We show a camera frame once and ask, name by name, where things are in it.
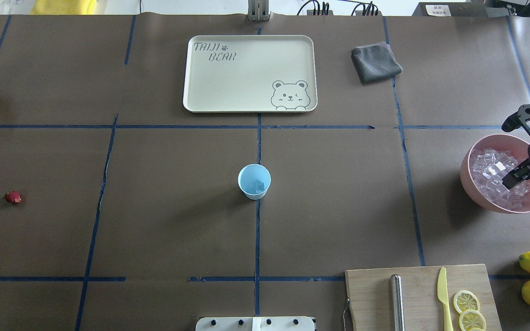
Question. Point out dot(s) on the pile of clear ice cubes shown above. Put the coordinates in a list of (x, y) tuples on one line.
[(487, 169)]

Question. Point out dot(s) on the light blue plastic cup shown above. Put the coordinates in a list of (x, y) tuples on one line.
[(250, 174)]

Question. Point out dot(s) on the pink bowl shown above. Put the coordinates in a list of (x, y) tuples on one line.
[(500, 142)]

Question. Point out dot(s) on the lemon slice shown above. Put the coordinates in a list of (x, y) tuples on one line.
[(465, 300), (472, 319)]

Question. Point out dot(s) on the yellow plastic knife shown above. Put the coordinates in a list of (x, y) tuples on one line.
[(443, 297)]

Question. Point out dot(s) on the bamboo cutting board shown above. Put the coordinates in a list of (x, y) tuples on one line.
[(370, 293)]

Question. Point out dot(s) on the steel muddler black tip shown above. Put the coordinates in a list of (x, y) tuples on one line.
[(397, 302)]

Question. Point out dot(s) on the grey folded cloth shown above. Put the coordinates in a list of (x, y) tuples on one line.
[(375, 62)]

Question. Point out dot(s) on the cream bear serving tray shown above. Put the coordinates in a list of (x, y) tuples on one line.
[(250, 74)]

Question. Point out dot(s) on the red strawberry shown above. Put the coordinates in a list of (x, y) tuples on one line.
[(13, 197)]

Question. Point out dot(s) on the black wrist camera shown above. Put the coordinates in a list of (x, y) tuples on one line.
[(527, 117)]

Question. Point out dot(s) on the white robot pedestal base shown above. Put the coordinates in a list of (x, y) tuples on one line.
[(257, 323)]

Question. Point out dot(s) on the aluminium frame post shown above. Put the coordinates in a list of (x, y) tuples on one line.
[(259, 10)]

